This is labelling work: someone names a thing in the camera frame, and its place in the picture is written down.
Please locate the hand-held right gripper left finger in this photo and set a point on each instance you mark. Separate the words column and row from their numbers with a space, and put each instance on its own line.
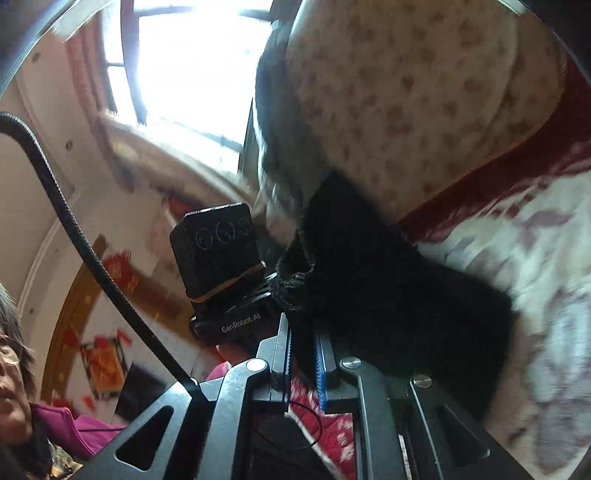
column 231, row 392

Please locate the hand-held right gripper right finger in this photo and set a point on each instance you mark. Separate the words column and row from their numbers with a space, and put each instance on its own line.
column 323, row 369

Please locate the black pants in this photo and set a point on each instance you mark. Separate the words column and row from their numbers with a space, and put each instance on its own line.
column 383, row 295

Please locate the red paper decoration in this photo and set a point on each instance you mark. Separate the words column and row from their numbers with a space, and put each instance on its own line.
column 106, row 364
column 122, row 270

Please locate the grey fleece blanket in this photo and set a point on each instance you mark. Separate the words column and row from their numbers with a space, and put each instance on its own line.
column 281, row 152

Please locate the pink jacket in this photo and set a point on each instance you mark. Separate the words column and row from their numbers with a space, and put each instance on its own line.
column 78, row 429

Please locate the window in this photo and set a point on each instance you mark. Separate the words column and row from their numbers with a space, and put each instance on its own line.
column 184, row 60

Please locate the person's head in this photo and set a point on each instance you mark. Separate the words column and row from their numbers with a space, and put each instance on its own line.
column 11, row 369

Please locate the beige floral quilt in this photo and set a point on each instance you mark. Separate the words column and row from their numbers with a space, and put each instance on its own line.
column 406, row 92

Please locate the red and white floral blanket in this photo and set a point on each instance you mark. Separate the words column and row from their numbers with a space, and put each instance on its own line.
column 545, row 221

